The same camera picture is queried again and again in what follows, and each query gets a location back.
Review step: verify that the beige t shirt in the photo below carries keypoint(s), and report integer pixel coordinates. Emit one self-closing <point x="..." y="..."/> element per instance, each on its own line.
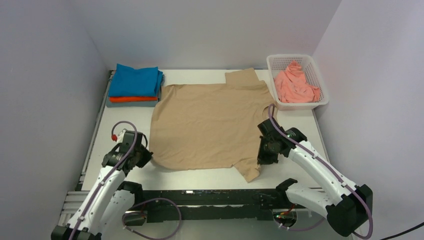
<point x="211" y="126"/>

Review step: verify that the folded orange t shirt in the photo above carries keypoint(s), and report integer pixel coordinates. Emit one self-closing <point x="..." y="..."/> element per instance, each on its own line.
<point x="127" y="99"/>

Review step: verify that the pink t shirt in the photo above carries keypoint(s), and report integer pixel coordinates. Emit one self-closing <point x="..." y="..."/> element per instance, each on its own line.
<point x="292" y="87"/>

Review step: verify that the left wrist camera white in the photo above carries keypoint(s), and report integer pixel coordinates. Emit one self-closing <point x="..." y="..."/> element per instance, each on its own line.
<point x="118" y="137"/>

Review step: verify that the white plastic laundry basket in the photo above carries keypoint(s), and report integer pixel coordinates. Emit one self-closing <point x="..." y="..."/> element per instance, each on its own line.
<point x="279" y="62"/>

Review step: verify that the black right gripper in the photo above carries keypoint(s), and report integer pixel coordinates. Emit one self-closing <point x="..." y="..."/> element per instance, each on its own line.
<point x="263" y="158"/>

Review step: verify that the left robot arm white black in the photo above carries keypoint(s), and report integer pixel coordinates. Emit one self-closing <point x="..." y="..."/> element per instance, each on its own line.
<point x="111" y="195"/>

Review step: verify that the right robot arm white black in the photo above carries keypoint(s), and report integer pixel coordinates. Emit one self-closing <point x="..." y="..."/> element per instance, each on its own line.
<point x="344" y="204"/>

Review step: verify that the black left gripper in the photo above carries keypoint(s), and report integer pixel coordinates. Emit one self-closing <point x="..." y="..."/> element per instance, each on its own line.
<point x="147" y="156"/>

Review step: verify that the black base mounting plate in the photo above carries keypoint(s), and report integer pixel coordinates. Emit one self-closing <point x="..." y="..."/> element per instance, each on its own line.
<point x="157" y="206"/>

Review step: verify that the folded blue t shirt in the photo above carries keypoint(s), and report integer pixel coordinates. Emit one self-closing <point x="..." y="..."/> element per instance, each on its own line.
<point x="131" y="82"/>

